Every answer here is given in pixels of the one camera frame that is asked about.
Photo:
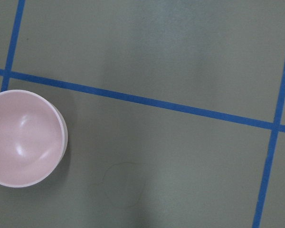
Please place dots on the pink bowl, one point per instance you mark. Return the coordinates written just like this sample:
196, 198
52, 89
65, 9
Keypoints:
33, 138

